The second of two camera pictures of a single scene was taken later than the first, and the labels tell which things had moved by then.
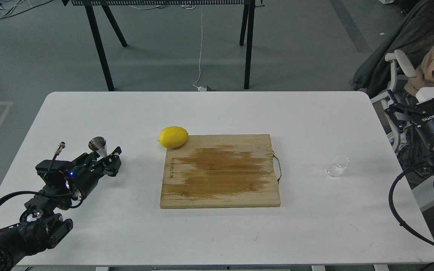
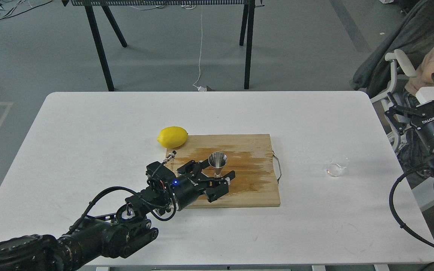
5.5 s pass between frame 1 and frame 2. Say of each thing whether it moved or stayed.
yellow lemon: stayed
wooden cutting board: stayed
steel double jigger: moved
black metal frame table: stayed
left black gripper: moved
